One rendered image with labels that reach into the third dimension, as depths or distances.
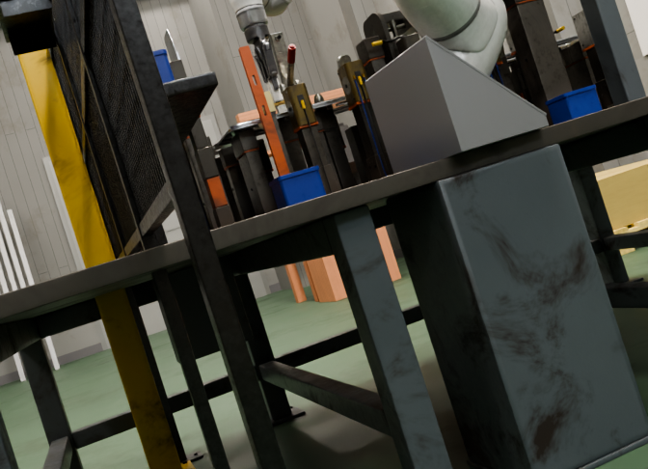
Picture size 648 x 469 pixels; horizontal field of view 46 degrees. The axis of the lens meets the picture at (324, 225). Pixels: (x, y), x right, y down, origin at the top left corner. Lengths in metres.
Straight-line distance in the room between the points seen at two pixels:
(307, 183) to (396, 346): 0.49
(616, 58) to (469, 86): 0.96
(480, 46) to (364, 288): 0.60
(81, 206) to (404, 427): 1.49
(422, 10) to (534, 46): 0.73
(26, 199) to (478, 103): 10.25
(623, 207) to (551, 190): 3.00
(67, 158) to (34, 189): 8.86
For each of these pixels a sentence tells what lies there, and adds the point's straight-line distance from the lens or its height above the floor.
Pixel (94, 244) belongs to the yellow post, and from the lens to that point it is 2.68.
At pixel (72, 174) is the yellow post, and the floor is 1.07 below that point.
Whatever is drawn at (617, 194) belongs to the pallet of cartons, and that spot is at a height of 0.33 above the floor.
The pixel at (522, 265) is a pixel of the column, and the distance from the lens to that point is 1.64.
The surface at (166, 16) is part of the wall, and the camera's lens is 12.24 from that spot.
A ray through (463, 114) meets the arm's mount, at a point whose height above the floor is 0.77.
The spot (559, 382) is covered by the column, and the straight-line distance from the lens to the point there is 1.69.
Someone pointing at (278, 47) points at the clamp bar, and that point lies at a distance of 2.26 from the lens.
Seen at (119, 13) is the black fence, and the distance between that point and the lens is 1.06.
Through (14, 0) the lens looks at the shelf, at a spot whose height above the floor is 1.41.
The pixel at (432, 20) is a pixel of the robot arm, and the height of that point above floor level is 0.99.
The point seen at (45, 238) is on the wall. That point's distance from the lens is 11.48.
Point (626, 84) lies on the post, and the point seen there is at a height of 0.77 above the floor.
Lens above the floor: 0.63
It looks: level
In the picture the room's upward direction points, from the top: 18 degrees counter-clockwise
